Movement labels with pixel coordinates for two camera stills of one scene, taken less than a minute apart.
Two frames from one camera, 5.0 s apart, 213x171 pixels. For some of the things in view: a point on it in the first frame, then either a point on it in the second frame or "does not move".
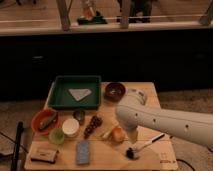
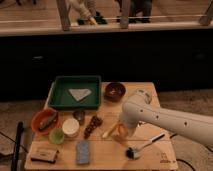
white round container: x=70 y=127 does not move
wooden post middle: x=125 y=10 does not move
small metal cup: x=79 y=115 does not move
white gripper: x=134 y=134 to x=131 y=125
